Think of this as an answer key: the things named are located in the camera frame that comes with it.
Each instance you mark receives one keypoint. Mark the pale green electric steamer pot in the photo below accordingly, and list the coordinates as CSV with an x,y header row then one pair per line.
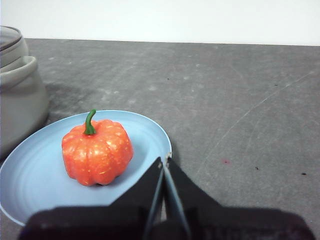
x,y
20,107

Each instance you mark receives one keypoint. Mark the blue round plate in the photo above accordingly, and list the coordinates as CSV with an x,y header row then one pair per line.
x,y
37,180

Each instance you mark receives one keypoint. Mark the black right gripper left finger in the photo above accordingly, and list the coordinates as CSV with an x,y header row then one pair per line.
x,y
100,222

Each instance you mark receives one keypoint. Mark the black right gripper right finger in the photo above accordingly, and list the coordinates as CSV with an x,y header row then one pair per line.
x,y
225,225

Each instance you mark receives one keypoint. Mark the orange pumpkin with green stem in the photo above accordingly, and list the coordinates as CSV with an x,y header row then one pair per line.
x,y
97,155

